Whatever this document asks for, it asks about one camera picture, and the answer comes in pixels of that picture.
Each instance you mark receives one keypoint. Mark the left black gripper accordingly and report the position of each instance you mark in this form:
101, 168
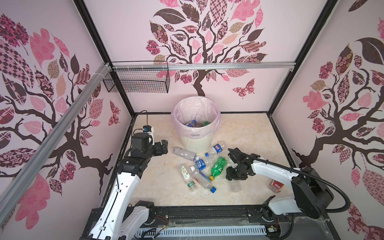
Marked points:
159, 152

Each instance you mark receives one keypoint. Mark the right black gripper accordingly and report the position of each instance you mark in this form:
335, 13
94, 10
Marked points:
229, 174

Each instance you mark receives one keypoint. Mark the white cap blue label bottle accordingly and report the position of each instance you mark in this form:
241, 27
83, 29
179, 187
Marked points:
234, 186

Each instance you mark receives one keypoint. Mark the red orange label bottle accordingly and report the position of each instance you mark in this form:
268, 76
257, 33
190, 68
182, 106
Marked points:
275, 186

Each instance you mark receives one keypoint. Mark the green sprite bottle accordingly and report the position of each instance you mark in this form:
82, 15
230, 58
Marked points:
206, 123
217, 168

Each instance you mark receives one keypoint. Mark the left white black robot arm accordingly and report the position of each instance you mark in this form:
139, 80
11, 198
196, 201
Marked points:
111, 224

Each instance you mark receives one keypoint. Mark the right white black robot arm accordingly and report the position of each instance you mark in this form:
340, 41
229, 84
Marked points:
310, 195

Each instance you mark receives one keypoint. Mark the white ribbed trash bin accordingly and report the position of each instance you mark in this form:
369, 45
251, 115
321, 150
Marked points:
197, 145

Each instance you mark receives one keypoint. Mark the pink plastic bin liner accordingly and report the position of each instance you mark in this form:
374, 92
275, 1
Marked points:
196, 108

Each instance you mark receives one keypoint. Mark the pepsi label clear bottle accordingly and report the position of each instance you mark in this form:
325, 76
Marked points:
216, 149

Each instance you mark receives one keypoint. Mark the clear crushed bottle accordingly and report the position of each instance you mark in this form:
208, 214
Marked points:
186, 154

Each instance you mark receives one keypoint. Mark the green cap clear bottle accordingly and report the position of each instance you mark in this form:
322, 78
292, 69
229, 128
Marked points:
187, 178

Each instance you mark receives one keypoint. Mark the blue label bottle centre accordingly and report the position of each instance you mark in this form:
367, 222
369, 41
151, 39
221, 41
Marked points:
202, 164

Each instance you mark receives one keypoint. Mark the blue cap clear bottle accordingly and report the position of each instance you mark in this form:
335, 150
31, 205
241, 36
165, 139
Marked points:
204, 181

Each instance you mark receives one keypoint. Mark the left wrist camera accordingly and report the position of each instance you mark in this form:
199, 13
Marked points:
149, 130

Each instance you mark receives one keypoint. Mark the black wire mesh basket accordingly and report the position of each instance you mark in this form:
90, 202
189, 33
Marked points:
138, 77

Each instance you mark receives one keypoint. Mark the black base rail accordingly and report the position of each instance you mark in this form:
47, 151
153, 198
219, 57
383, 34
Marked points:
289, 226

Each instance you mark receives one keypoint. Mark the aluminium rail back wall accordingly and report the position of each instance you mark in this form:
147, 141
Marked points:
212, 66

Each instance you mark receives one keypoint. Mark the aluminium rail wall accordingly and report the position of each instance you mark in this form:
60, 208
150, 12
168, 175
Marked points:
212, 66
23, 180

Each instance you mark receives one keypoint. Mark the white slotted cable duct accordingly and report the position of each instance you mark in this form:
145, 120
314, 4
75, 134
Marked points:
216, 231

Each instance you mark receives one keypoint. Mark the aluminium rail left wall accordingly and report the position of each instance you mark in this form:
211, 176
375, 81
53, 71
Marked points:
23, 180

